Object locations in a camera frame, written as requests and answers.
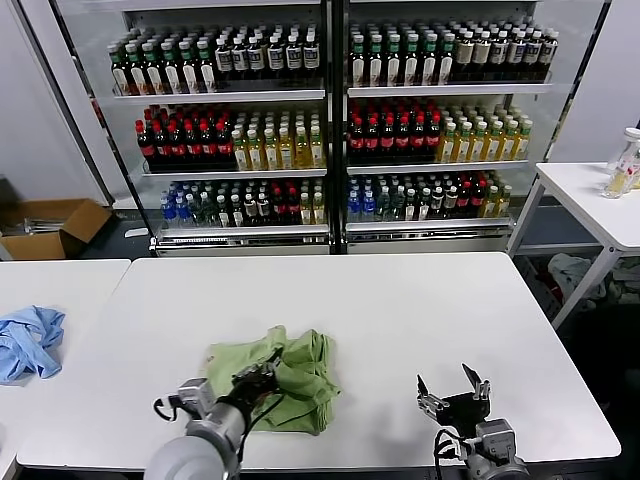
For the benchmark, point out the silver metal rods bundle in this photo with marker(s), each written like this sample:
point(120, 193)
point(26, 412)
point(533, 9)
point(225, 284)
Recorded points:
point(35, 226)

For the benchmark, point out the pale yellow drink bottle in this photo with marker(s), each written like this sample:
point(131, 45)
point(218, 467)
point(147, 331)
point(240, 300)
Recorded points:
point(617, 186)

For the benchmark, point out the small red label cola bottle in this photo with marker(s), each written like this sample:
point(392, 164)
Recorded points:
point(478, 199)
point(292, 207)
point(278, 207)
point(465, 200)

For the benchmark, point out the white side table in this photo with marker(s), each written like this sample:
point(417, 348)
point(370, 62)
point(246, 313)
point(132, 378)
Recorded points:
point(575, 190)

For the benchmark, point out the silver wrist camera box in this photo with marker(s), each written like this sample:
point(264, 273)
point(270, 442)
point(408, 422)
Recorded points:
point(194, 392)
point(492, 439)

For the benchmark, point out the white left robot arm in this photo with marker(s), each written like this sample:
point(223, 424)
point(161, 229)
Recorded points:
point(200, 450)

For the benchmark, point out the small yellow tea bottle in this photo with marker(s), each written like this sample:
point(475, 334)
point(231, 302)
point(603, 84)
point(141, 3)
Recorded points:
point(505, 201)
point(492, 202)
point(305, 210)
point(318, 209)

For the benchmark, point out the green polo shirt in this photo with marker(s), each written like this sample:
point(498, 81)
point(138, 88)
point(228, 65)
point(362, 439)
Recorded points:
point(305, 370)

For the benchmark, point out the white green cloth pile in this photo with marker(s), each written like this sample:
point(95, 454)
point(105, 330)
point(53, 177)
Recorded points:
point(625, 285)

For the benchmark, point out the green cap dark tea bottle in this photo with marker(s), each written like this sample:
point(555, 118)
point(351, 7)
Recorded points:
point(189, 74)
point(375, 67)
point(393, 67)
point(172, 75)
point(152, 75)
point(207, 74)
point(358, 67)
point(118, 75)
point(135, 75)
point(429, 67)
point(411, 67)
point(446, 66)

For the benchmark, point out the white drinks display shelf unit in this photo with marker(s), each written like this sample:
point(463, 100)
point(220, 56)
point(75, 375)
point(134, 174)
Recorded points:
point(450, 90)
point(220, 95)

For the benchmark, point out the crumpled light blue shirt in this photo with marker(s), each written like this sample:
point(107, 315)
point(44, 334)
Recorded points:
point(30, 345)

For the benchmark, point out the small white flat object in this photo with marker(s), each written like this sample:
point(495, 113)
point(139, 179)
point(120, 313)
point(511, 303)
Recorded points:
point(136, 232)

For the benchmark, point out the red cap cola bottle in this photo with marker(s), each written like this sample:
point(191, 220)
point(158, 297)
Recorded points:
point(192, 145)
point(207, 145)
point(434, 139)
point(161, 145)
point(176, 145)
point(371, 140)
point(356, 140)
point(223, 145)
point(387, 140)
point(419, 140)
point(403, 140)
point(145, 145)

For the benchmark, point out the navy label dark drink bottle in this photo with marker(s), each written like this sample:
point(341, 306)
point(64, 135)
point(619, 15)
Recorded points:
point(549, 52)
point(532, 53)
point(224, 60)
point(240, 60)
point(311, 56)
point(515, 54)
point(275, 57)
point(498, 54)
point(256, 59)
point(293, 57)

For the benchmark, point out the open brown cardboard box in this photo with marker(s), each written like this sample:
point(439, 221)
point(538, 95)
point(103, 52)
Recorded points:
point(80, 220)

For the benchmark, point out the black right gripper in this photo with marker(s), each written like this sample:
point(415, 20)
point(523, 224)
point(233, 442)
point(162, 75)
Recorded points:
point(465, 410)

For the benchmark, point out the clear bottle white cap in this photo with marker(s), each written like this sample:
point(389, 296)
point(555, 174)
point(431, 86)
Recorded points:
point(629, 150)

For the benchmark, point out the small blue water bottle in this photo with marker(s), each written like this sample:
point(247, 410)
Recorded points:
point(181, 210)
point(368, 206)
point(166, 210)
point(353, 206)

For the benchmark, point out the small dark drink bottle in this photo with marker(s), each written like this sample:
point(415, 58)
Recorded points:
point(250, 210)
point(423, 204)
point(236, 212)
point(223, 212)
point(410, 205)
point(263, 210)
point(451, 201)
point(437, 202)

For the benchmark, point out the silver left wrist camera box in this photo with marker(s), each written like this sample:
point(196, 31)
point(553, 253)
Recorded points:
point(194, 392)

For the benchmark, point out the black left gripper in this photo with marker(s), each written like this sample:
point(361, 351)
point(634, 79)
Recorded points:
point(255, 387)

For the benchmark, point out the small clear green water bottle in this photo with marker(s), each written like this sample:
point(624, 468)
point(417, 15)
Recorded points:
point(196, 211)
point(396, 205)
point(209, 211)
point(383, 205)

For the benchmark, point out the grey white cloth pile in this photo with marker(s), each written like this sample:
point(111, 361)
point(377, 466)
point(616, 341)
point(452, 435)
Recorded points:
point(572, 272)

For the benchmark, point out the beige label dark drink bottle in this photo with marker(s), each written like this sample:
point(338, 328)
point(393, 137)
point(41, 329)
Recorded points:
point(465, 55)
point(481, 55)

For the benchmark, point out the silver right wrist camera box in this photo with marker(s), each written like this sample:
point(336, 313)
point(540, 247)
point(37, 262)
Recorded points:
point(492, 439)

